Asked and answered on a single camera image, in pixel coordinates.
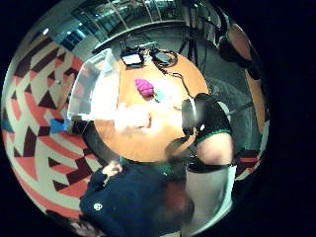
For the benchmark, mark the teal small object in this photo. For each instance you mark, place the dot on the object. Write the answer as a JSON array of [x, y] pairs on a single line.
[[159, 95]]

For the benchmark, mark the purple toy grape bunch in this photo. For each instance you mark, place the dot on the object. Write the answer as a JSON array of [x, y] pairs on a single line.
[[144, 87]]

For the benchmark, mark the white soft object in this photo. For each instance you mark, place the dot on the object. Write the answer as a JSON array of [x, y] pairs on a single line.
[[133, 119]]

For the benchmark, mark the black tripod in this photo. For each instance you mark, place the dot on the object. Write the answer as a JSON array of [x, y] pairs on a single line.
[[192, 33]]

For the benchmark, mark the tablet with lit screen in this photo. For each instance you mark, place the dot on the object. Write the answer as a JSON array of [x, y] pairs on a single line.
[[132, 59]]

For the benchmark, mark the the person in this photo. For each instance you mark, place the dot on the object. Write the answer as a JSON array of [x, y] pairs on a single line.
[[131, 200]]

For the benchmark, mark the clear plastic storage bin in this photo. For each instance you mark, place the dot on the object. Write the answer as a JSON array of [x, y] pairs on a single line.
[[94, 89]]

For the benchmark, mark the blue object on floor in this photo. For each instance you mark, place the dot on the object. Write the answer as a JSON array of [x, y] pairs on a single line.
[[59, 125]]

